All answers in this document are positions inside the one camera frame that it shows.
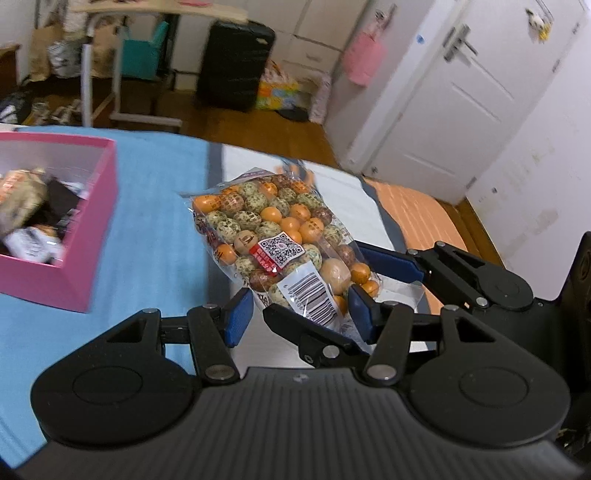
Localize wooden nightstand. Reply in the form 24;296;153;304
0;43;21;99

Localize clear bag of coated nuts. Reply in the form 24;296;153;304
181;169;422;345

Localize colourful gift bag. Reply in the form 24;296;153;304
256;60;300;111

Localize white paper bag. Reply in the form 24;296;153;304
308;73;332;124

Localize brown paper bag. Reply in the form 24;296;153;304
29;24;63;82

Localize pink storage box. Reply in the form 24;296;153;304
1;131;118;312

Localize pink hanging bag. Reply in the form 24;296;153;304
342;32;386;87

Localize black suitcase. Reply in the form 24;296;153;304
194;20;276;112

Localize black snack bar wrapper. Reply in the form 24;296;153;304
25;177;81;240

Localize silver door handle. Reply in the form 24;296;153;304
443;24;479;64

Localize white door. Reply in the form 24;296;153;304
363;1;586;204

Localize white adjustable desk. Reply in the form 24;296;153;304
69;1;249;131

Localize sneakers on floor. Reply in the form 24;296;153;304
25;99;82;126

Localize white wardrobe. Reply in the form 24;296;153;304
172;0;367;91

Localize white noodle snack bag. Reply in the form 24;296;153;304
1;169;48;236

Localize teal tote bag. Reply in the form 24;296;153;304
121;21;168;80

